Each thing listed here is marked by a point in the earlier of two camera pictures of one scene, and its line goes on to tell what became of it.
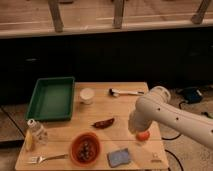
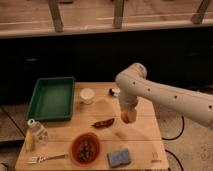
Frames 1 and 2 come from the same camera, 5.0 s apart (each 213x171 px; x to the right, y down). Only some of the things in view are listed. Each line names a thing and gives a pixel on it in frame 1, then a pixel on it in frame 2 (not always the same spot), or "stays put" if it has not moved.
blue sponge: x=118 y=157 stays put
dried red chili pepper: x=103 y=124 stays put
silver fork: x=39 y=159 stays put
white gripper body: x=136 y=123 -> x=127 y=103
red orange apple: x=143 y=136 -> x=125 y=117
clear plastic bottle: x=40 y=135 stays put
